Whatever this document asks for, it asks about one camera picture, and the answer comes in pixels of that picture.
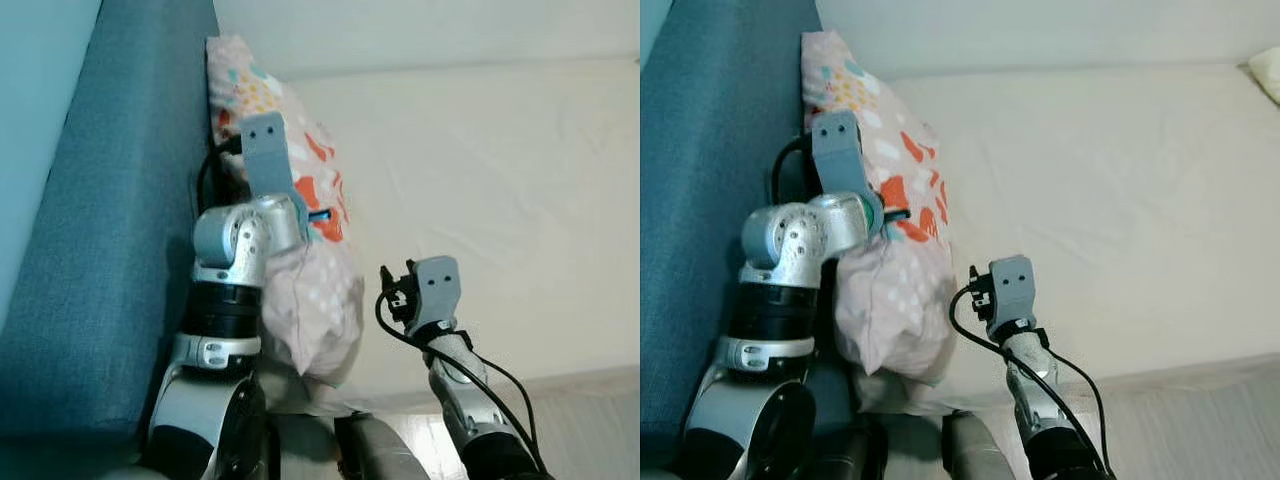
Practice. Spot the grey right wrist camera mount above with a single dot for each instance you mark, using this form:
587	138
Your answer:
437	285
1012	285

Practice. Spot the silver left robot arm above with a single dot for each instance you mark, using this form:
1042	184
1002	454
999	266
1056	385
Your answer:
235	240
790	240

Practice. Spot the silver robot right leg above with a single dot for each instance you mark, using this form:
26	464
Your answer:
375	450
975	450

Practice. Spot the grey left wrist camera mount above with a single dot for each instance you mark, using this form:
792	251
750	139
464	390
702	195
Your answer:
265	150
835	150

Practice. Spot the silver robot left leg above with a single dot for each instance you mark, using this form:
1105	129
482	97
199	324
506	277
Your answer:
850	455

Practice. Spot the silver robot leg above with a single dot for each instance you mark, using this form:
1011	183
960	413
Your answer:
850	455
975	450
375	450

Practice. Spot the cream cartoon print quilt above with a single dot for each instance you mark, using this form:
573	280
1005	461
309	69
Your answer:
1268	75

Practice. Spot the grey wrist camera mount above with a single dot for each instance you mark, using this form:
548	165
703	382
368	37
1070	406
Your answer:
265	150
1012	285
437	285
835	150

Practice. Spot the beige sheeted bed mattress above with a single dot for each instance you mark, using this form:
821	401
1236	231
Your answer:
1100	200
500	200

